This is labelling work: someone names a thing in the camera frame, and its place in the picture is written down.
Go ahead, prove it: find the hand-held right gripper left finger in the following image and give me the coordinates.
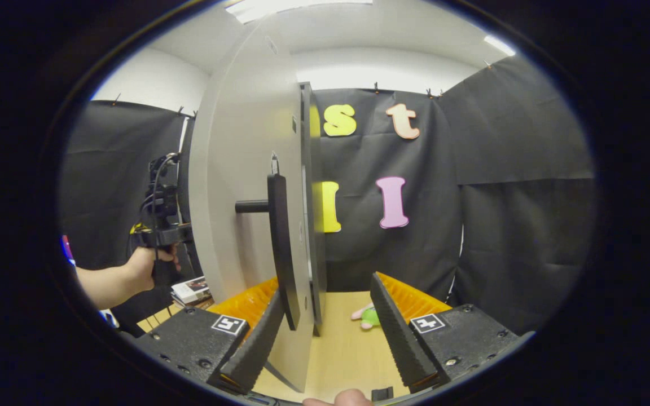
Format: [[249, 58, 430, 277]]
[[133, 276, 286, 395]]

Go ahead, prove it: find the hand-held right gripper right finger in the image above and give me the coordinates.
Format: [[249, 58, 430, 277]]
[[370, 272, 534, 394]]

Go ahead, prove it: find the black door handle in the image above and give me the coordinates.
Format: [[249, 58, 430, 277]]
[[235, 174, 301, 332]]

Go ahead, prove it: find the green and pink plush toy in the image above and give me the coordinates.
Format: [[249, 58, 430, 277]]
[[351, 303, 382, 330]]

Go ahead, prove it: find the printed photo booklet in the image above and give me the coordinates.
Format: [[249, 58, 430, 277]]
[[170, 276, 214, 308]]

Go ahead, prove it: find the long ceiling light panel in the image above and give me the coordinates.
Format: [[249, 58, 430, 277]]
[[226, 0, 374, 24]]

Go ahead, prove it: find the narrow ceiling light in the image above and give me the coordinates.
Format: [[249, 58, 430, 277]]
[[483, 35, 516, 57]]

